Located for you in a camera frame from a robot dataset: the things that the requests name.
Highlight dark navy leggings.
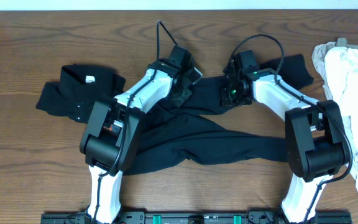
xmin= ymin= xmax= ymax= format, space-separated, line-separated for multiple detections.
xmin=124 ymin=54 xmax=315 ymax=175

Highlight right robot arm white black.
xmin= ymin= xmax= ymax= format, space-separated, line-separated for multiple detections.
xmin=221 ymin=69 xmax=352 ymax=223

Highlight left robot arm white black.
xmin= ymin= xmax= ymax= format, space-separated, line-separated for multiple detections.
xmin=80 ymin=59 xmax=203 ymax=223

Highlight folded black polo shirt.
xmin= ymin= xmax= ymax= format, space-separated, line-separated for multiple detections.
xmin=36 ymin=63 xmax=126 ymax=123

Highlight beige grey garment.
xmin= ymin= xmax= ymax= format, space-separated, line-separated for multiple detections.
xmin=311 ymin=38 xmax=358 ymax=103

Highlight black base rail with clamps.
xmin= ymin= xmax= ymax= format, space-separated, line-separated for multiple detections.
xmin=40 ymin=208 xmax=352 ymax=224

